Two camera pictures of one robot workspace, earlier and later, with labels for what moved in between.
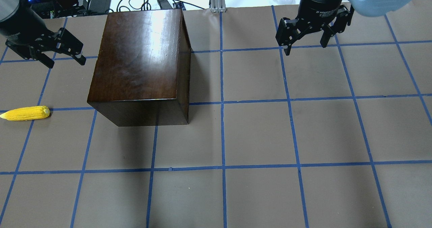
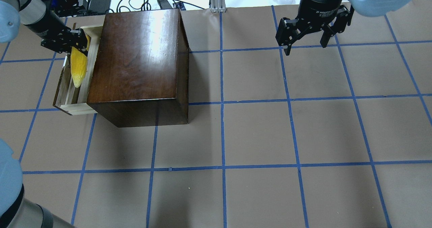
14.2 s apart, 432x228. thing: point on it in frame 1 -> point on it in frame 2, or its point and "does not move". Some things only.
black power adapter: (100, 0) does not move
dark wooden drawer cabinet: (142, 76) does not move
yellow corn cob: (26, 113) -> (79, 61)
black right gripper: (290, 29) does not move
